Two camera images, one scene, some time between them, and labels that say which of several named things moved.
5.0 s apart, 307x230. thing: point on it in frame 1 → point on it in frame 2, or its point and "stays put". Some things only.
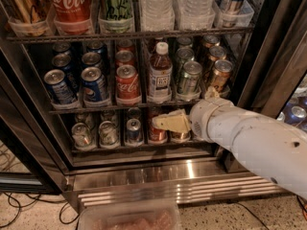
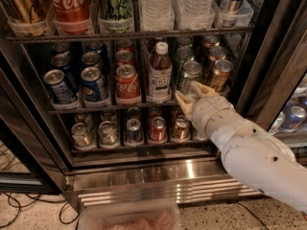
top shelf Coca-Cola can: x=71 y=8 stays put
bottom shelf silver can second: x=108 y=135 stays put
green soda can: x=191 y=78 stays put
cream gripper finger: x=175 y=121 → x=185 y=102
